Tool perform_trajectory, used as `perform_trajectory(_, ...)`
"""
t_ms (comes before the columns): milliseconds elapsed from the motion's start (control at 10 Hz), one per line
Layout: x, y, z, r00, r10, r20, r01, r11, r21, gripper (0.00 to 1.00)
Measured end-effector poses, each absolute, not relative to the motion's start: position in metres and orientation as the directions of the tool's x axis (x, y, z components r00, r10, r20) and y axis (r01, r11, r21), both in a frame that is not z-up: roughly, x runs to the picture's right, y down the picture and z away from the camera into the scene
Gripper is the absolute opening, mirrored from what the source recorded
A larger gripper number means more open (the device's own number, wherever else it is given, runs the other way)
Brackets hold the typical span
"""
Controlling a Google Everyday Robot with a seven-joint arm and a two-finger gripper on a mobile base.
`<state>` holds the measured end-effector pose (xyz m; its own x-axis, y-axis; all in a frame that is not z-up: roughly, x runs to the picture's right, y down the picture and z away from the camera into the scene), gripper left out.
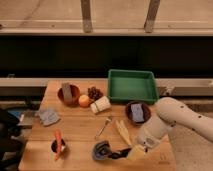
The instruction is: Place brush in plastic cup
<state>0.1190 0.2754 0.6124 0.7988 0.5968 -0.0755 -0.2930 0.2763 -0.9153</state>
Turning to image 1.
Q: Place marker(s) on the yellow banana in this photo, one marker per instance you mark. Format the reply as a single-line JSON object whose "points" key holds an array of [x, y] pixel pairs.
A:
{"points": [[123, 131]]}

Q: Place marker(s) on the orange fruit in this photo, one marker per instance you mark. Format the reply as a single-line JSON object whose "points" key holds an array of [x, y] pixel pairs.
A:
{"points": [[84, 101]]}

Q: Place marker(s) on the small black cup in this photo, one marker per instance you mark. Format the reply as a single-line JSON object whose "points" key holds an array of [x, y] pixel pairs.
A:
{"points": [[54, 146]]}

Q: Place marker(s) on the brown bowl left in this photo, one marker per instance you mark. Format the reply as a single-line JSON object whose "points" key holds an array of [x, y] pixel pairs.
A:
{"points": [[75, 96]]}

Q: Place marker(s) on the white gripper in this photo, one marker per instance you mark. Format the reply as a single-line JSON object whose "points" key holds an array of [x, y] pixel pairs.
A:
{"points": [[144, 138]]}

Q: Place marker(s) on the metal fork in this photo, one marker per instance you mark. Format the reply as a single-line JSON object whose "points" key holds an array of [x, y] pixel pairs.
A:
{"points": [[107, 121]]}

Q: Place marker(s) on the green plastic tray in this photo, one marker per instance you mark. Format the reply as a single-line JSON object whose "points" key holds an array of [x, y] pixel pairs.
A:
{"points": [[132, 85]]}

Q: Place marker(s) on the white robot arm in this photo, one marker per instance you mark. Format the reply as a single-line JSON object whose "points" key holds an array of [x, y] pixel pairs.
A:
{"points": [[169, 113]]}

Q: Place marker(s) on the dark grape bunch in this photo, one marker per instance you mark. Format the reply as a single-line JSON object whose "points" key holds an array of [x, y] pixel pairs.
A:
{"points": [[94, 93]]}

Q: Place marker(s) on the dark brown bowl right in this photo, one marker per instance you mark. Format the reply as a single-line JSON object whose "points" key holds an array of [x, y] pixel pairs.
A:
{"points": [[146, 110]]}

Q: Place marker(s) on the grey cloth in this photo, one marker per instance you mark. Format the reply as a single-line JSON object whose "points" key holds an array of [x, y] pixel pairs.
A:
{"points": [[48, 116]]}

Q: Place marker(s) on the grey sponge in left bowl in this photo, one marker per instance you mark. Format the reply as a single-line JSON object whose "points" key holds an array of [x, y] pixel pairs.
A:
{"points": [[67, 94]]}

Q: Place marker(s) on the blue sponge in right bowl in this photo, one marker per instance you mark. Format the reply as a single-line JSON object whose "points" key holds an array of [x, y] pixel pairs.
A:
{"points": [[137, 113]]}

